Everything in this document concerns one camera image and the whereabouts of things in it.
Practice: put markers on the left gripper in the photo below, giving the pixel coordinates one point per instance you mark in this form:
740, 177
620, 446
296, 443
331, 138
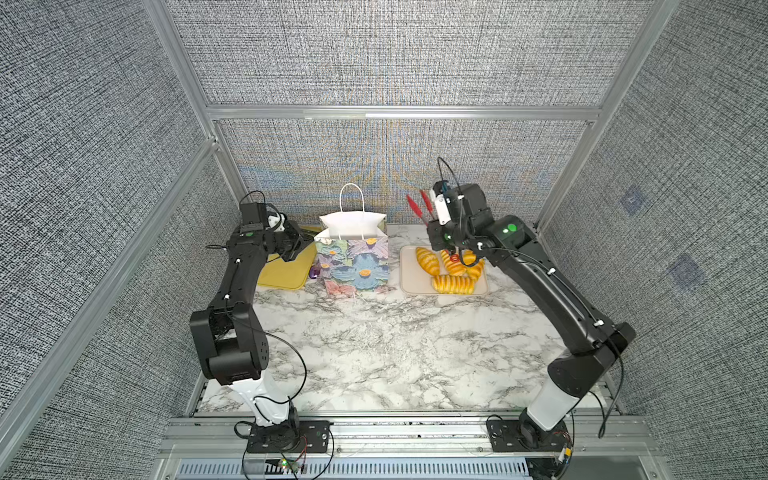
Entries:
298, 238

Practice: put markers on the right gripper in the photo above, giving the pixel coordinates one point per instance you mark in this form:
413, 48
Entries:
437, 232

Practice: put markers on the red metal tongs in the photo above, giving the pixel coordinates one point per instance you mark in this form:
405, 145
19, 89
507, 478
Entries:
420, 207

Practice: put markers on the yellow striped bread top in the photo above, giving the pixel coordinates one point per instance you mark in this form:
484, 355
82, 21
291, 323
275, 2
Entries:
452, 263

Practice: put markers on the yellow striped bread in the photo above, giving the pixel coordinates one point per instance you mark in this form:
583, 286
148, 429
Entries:
474, 266
453, 285
428, 261
452, 263

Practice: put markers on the floral paper gift bag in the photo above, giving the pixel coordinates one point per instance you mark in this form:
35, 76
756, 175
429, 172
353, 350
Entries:
352, 250

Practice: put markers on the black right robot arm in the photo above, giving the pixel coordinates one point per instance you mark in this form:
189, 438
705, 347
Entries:
593, 342

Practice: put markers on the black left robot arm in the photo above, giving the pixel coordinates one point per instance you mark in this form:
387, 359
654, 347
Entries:
231, 344

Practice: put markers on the yellow striped bread front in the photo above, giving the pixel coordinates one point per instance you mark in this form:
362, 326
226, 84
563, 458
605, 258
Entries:
453, 285

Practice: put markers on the beige bread tray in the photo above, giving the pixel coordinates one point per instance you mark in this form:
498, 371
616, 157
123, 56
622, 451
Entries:
414, 280

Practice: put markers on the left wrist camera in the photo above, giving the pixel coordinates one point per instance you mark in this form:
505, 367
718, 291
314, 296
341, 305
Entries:
259, 216

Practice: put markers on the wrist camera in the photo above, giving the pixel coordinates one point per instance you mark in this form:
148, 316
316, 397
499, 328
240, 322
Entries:
259, 216
440, 203

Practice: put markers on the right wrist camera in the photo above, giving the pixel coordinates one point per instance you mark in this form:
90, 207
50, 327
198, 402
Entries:
440, 203

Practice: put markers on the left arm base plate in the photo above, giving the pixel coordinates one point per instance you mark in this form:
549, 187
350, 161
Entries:
309, 436

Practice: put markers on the aluminium cage frame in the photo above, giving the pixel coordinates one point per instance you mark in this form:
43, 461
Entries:
131, 129

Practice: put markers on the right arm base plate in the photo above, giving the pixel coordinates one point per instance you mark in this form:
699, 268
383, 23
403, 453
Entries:
513, 436

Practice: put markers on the white slotted cable duct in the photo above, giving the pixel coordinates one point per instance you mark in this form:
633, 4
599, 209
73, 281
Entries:
358, 468

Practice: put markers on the aluminium front rail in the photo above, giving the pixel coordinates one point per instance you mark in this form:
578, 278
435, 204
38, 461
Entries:
412, 434

